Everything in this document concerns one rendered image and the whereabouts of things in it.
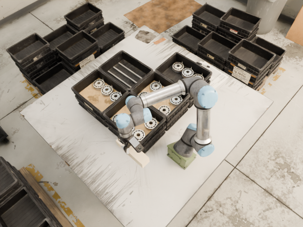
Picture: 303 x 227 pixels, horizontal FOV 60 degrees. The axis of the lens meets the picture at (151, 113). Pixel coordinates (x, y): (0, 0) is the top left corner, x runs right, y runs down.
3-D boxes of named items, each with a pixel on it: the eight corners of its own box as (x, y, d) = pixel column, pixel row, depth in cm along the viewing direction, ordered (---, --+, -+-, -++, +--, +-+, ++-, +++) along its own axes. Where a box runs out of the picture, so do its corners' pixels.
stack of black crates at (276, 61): (280, 64, 325) (287, 50, 306) (267, 78, 314) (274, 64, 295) (252, 49, 342) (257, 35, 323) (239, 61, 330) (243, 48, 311)
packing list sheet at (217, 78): (230, 76, 245) (230, 75, 245) (215, 90, 237) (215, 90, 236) (202, 59, 259) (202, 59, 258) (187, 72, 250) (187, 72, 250)
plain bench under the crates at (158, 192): (251, 138, 285) (273, 101, 227) (150, 259, 226) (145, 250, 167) (147, 68, 351) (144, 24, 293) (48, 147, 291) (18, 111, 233)
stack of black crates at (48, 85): (66, 74, 332) (61, 61, 313) (81, 86, 320) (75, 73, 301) (40, 92, 317) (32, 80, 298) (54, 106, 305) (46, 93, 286)
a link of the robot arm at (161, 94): (196, 68, 161) (122, 94, 152) (205, 75, 153) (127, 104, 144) (197, 83, 169) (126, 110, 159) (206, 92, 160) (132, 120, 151)
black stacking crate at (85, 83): (130, 99, 221) (129, 91, 212) (104, 122, 210) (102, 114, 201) (99, 77, 237) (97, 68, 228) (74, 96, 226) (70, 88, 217)
